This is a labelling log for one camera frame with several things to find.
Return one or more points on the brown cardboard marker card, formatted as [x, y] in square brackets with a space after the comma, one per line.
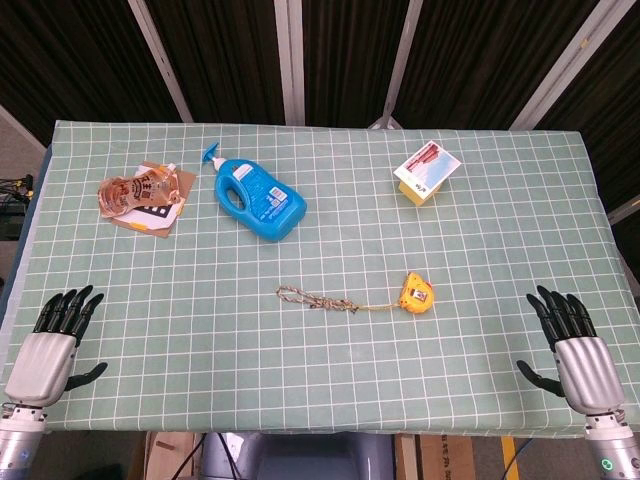
[167, 212]

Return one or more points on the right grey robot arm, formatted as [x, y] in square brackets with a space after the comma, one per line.
[610, 445]

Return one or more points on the yellow box with photo card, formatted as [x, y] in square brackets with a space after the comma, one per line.
[425, 172]

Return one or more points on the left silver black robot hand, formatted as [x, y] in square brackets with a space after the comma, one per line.
[42, 360]

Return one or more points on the yellow tape measure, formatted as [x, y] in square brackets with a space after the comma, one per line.
[416, 293]

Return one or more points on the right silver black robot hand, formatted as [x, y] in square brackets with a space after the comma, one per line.
[585, 367]

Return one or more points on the light wooden board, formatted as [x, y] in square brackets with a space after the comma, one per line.
[167, 456]

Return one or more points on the green checkered tablecloth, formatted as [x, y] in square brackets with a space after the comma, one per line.
[320, 325]

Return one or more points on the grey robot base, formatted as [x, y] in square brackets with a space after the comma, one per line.
[295, 457]

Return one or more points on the orange transparent refill pouch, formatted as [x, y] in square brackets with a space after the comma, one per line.
[137, 190]

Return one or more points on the blue detergent pump bottle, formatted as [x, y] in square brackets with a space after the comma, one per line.
[257, 200]

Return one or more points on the brown cardboard box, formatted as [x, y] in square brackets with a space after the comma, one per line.
[445, 457]

